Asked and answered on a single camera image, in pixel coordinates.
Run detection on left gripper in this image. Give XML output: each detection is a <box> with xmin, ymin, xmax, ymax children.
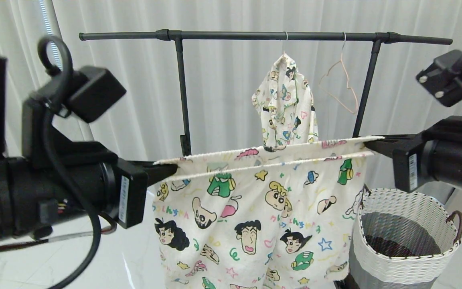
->
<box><xmin>2</xmin><ymin>157</ymin><xmax>150</xmax><ymax>241</ymax></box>

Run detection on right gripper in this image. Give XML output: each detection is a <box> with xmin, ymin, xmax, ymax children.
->
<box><xmin>391</xmin><ymin>138</ymin><xmax>462</xmax><ymax>197</ymax></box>

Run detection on cream printed pants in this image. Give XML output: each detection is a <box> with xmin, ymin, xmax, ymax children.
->
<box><xmin>152</xmin><ymin>136</ymin><xmax>385</xmax><ymax>289</ymax></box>

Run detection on cream printed shirt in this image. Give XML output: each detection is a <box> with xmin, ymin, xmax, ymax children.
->
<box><xmin>252</xmin><ymin>52</ymin><xmax>320</xmax><ymax>152</ymax></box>

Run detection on white laundry basket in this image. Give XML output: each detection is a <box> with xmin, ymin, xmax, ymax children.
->
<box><xmin>349</xmin><ymin>184</ymin><xmax>462</xmax><ymax>289</ymax></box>

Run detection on black clothes rack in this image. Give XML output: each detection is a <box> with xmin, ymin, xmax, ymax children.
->
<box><xmin>79</xmin><ymin>29</ymin><xmax>453</xmax><ymax>289</ymax></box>

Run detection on white curtain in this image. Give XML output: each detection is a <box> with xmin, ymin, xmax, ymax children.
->
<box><xmin>0</xmin><ymin>0</ymin><xmax>462</xmax><ymax>201</ymax></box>

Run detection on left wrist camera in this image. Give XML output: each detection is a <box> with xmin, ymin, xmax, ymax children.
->
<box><xmin>22</xmin><ymin>65</ymin><xmax>128</xmax><ymax>162</ymax></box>

